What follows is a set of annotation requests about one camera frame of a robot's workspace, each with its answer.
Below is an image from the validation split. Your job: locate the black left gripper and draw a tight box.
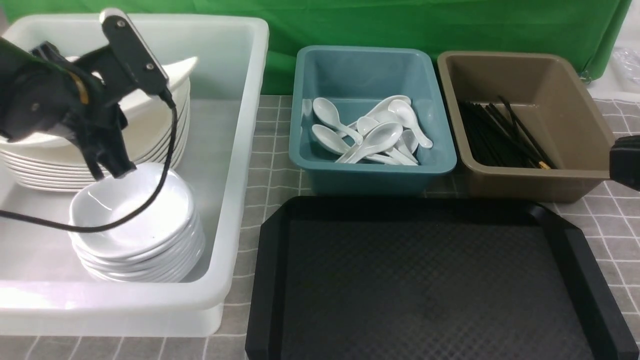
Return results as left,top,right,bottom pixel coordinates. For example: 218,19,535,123
0,37,138,181

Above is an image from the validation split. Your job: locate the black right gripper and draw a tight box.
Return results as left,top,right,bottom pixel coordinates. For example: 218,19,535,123
609,135,640,192

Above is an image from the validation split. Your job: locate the large white square plate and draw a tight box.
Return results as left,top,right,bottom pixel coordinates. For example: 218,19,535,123
0,56,199,149

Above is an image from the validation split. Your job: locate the white ceramic soup spoon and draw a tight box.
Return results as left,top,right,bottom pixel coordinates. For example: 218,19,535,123
312,97,364,145

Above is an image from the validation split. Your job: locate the stack of white square plates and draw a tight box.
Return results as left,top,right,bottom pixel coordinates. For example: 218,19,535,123
1,79,191,192

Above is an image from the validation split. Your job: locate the clear plastic bag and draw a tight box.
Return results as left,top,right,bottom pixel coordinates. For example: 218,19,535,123
611,47,640,87

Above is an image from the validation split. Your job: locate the brown plastic bin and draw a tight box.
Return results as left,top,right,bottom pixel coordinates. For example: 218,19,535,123
438,51,615,203

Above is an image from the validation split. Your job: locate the bundle of black chopsticks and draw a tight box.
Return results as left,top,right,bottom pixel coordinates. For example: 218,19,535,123
457,96,558,170

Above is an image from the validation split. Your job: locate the green backdrop cloth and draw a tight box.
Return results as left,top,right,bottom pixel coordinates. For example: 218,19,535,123
1,0,631,95

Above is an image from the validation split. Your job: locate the stack of small white dishes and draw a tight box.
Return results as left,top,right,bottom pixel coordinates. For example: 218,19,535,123
69,162,206,283

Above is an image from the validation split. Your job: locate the large white plastic tub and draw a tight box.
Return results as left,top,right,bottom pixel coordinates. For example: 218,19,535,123
1,13,269,338

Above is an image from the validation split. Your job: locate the pile of white soup spoons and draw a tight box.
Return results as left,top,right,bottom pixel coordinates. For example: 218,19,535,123
311,95,434,166

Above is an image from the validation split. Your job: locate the teal plastic bin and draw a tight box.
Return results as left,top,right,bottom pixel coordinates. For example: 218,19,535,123
289,45,457,196

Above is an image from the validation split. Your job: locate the black plastic serving tray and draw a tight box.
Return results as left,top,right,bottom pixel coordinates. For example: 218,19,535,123
245,196,639,360

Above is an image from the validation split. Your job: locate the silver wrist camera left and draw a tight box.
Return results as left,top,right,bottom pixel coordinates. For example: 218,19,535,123
99,7,169,96

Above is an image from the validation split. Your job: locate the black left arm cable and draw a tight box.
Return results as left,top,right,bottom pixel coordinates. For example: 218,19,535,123
0,90,179,234

